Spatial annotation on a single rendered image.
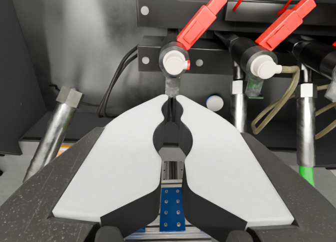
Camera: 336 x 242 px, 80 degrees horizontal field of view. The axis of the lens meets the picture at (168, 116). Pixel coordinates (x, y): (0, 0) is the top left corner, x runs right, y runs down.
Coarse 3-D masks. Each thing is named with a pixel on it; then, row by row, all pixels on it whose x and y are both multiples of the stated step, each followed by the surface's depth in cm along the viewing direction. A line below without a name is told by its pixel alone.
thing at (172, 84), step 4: (168, 76) 19; (176, 76) 19; (168, 80) 20; (172, 80) 20; (176, 80) 20; (168, 84) 20; (172, 84) 20; (176, 84) 20; (168, 88) 20; (172, 88) 20; (176, 88) 20; (168, 92) 20; (172, 92) 20; (176, 92) 20; (172, 96) 20
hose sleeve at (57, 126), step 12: (60, 108) 19; (72, 108) 19; (48, 120) 19; (60, 120) 18; (48, 132) 18; (60, 132) 19; (48, 144) 18; (60, 144) 19; (36, 156) 18; (48, 156) 18; (36, 168) 18; (24, 180) 18
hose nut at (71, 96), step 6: (60, 90) 19; (66, 90) 19; (72, 90) 19; (78, 90) 20; (60, 96) 19; (66, 96) 18; (72, 96) 19; (78, 96) 19; (66, 102) 18; (72, 102) 19; (78, 102) 19
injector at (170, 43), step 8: (168, 32) 28; (176, 32) 27; (168, 40) 20; (176, 40) 20; (168, 48) 18; (176, 48) 18; (184, 48) 18; (160, 56) 18; (184, 56) 18; (160, 64) 18
